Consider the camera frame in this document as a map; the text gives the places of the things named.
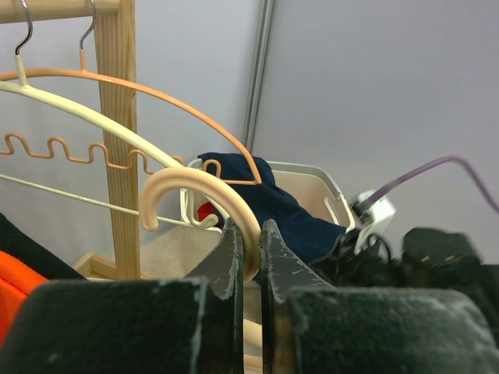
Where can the white laundry basket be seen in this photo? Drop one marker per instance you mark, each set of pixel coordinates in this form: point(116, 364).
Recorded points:
point(315, 191)

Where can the wooden clothes rack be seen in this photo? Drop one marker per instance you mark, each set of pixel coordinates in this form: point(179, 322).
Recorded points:
point(117, 136)

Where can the black orange t shirt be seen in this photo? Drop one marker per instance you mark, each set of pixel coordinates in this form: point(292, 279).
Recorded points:
point(20, 246)

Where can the navy t shirt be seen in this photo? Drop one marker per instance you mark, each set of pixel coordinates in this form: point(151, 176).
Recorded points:
point(308, 237)

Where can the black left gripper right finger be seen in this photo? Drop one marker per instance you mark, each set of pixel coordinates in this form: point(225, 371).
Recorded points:
point(311, 326)

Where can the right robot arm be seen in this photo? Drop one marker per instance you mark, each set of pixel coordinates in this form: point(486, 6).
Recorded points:
point(431, 258)

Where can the beige wooden hanger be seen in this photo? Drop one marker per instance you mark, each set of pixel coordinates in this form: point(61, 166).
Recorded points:
point(40, 194)

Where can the red t shirt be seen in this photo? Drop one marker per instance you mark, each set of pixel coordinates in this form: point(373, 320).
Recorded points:
point(205, 210)

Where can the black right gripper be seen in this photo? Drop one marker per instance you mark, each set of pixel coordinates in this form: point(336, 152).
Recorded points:
point(371, 266)

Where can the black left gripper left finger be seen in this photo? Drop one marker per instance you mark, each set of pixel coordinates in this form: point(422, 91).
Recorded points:
point(88, 327)

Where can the cream plastic hook hanger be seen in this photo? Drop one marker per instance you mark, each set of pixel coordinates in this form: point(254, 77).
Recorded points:
point(218, 210)

